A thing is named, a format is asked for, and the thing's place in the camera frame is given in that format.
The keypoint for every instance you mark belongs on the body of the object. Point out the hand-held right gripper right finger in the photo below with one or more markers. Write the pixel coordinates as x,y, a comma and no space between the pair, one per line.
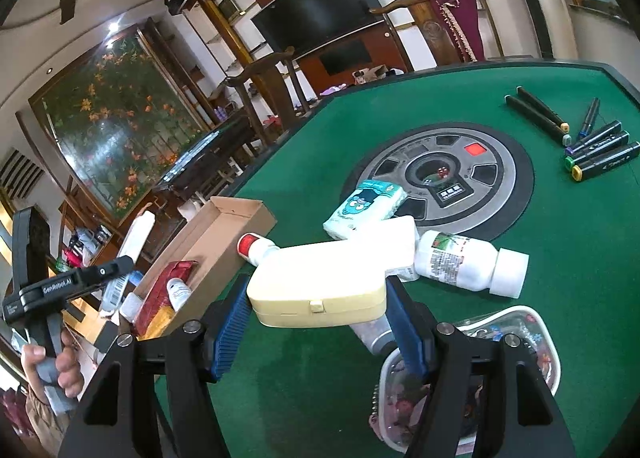
407,328

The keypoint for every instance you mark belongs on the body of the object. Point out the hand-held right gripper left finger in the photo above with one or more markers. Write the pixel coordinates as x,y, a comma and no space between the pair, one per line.
230,328

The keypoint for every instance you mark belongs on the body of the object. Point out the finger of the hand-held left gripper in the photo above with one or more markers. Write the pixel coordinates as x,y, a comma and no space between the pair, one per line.
102,272

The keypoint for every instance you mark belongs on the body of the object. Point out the frosted grey tube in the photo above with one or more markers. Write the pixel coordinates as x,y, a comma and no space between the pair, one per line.
375,335

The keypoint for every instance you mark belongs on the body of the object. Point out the red foil bag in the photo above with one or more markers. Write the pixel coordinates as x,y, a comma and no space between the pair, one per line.
160,288

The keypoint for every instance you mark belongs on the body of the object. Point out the large cardboard box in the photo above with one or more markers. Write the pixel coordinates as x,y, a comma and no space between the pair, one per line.
215,248

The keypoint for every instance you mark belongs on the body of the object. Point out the white bottle green label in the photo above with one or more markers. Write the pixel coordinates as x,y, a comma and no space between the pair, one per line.
450,258

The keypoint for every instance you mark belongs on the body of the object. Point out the cream plastic latch case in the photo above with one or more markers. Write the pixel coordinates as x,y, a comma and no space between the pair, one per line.
310,283

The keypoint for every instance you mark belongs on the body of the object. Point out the person's left forearm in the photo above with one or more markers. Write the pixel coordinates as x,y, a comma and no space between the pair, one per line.
45,423

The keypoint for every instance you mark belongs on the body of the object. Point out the person's left hand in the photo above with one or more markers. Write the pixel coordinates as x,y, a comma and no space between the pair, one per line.
70,368

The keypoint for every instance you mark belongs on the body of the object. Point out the white bottle blue label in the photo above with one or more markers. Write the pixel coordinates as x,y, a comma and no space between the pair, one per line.
179,294

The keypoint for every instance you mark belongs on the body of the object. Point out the yellow foil packet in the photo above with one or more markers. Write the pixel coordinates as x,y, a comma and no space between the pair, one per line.
160,325

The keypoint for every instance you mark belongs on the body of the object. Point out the white bottle red label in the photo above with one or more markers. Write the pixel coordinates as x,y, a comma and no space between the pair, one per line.
262,250

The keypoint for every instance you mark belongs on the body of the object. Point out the white rectangular box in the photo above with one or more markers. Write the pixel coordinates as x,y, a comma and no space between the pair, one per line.
390,238

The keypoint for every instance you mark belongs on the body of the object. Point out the tissue pack blue cartoon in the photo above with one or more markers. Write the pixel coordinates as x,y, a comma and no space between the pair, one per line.
360,210

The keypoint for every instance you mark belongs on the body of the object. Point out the clear zipper pouch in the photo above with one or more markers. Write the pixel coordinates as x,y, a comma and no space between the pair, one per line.
535,333

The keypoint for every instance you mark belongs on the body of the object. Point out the flower painted glass panel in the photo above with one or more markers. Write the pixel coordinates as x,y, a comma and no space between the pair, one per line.
115,122

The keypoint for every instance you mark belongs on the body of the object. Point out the dark wooden table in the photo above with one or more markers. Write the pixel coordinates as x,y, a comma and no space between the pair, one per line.
210,157

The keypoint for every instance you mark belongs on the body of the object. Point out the dark wooden chair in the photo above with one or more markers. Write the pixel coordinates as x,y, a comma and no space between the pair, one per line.
270,87

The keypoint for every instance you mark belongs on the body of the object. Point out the row of black markers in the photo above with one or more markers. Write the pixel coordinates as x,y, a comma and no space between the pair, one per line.
595,152

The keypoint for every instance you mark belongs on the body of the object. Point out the small brown carton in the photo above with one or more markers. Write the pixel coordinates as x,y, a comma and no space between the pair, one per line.
370,73

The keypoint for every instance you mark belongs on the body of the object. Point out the wooden television cabinet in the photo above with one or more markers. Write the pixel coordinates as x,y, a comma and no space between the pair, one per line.
375,47

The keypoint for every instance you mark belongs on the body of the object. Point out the wooden chair with cloth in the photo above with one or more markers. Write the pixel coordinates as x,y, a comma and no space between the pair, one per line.
430,32

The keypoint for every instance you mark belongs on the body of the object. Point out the maroon fringed cloth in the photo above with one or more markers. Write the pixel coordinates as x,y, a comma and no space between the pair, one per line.
460,22

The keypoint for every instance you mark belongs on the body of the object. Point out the black flat television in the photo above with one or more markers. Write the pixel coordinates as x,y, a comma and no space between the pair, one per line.
315,7

